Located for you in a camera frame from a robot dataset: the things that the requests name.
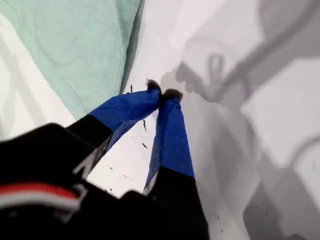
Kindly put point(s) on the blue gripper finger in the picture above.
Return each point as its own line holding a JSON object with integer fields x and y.
{"x": 130, "y": 107}
{"x": 172, "y": 140}

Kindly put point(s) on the pale green t-shirt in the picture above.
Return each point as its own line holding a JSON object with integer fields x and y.
{"x": 75, "y": 50}

